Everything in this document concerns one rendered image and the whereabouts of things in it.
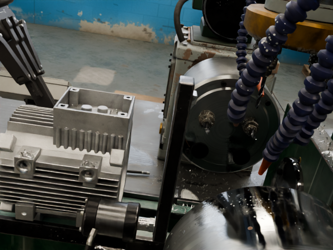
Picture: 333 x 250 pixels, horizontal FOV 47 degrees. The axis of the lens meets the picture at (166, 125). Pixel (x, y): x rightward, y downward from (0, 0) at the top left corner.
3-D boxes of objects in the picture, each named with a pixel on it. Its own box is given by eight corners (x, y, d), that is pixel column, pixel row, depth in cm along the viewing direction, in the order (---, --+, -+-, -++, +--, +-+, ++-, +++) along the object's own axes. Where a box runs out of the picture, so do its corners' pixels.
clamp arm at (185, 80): (169, 231, 60) (199, 77, 50) (169, 244, 57) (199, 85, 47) (147, 228, 60) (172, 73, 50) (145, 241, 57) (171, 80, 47)
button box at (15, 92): (71, 108, 94) (75, 88, 95) (65, 101, 87) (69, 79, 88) (2, 97, 94) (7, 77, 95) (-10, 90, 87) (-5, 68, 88)
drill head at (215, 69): (246, 125, 124) (266, 50, 113) (268, 190, 90) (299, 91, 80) (170, 114, 123) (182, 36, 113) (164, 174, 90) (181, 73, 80)
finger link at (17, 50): (9, 17, 65) (5, 18, 64) (40, 77, 69) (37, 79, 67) (-11, 25, 66) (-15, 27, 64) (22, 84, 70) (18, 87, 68)
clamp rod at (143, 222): (157, 226, 59) (158, 216, 58) (156, 235, 57) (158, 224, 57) (106, 218, 59) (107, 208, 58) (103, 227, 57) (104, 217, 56)
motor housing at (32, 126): (125, 185, 83) (135, 104, 75) (112, 247, 66) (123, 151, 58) (33, 172, 82) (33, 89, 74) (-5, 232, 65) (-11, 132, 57)
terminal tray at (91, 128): (131, 130, 73) (135, 95, 70) (124, 158, 63) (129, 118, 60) (68, 121, 72) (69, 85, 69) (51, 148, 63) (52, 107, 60)
